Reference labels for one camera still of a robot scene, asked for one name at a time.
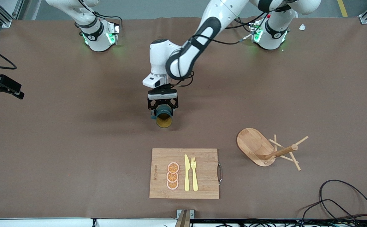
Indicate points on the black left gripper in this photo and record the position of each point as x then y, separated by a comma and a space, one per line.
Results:
162, 103

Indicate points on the dark teal cup yellow inside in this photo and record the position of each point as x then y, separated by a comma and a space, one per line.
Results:
164, 121

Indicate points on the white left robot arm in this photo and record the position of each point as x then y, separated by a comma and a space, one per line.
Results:
216, 12

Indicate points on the toy orange slice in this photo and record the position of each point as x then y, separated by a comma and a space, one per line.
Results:
172, 185
173, 167
172, 177

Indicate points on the yellow plastic knife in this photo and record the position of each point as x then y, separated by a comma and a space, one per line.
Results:
186, 176

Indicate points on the yellow plastic fork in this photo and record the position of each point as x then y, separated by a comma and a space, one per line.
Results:
194, 176

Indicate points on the wooden mug tree stand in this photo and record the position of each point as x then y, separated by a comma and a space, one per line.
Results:
252, 142

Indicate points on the white paper scrap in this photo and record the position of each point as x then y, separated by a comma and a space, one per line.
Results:
302, 27

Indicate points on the metal table bracket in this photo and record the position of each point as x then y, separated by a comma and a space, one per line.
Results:
185, 217

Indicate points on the white table edge rail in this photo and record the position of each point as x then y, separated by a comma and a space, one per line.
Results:
44, 223

